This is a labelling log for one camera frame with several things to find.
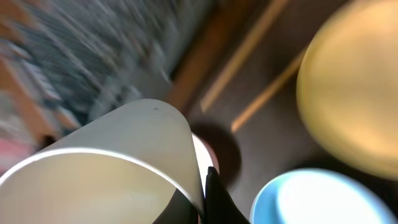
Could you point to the dark brown serving tray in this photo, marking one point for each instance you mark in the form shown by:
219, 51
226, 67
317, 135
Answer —
236, 84

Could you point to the light blue bowl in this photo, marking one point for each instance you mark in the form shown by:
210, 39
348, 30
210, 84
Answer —
318, 196

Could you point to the white cup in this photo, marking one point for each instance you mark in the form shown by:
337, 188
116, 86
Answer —
124, 167

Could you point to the yellow plate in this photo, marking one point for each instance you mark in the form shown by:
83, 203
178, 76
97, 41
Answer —
347, 87

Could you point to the grey dishwasher rack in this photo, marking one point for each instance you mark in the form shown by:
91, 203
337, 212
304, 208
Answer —
68, 62

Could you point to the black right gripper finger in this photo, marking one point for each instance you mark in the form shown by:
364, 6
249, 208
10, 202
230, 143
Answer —
219, 206

